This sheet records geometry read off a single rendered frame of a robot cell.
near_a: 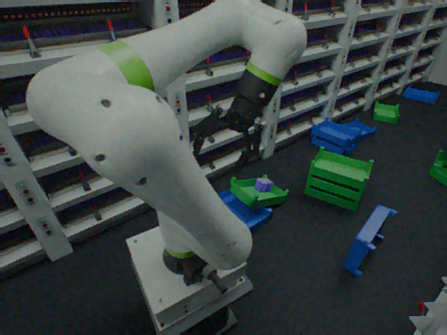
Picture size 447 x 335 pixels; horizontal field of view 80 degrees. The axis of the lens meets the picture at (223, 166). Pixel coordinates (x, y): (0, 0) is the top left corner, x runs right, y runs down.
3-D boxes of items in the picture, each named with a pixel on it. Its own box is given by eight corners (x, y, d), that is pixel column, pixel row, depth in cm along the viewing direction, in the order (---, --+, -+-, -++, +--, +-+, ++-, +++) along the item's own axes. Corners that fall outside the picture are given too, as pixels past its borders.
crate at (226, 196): (270, 219, 148) (272, 209, 144) (243, 237, 138) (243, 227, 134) (235, 191, 167) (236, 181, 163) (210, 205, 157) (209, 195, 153)
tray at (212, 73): (271, 70, 160) (279, 47, 150) (184, 92, 130) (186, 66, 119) (250, 53, 169) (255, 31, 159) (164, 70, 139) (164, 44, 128)
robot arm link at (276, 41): (311, 20, 52) (321, 33, 61) (259, -6, 55) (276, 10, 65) (273, 87, 58) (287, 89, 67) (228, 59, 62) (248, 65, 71)
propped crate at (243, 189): (260, 184, 173) (265, 173, 170) (284, 202, 160) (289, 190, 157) (226, 188, 152) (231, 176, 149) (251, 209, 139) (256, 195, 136)
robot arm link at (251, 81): (253, 75, 58) (286, 91, 62) (239, 62, 67) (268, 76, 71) (240, 100, 61) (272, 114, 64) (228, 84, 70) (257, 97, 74)
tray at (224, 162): (263, 152, 194) (269, 138, 183) (192, 184, 164) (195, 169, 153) (245, 134, 203) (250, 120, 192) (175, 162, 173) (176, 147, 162)
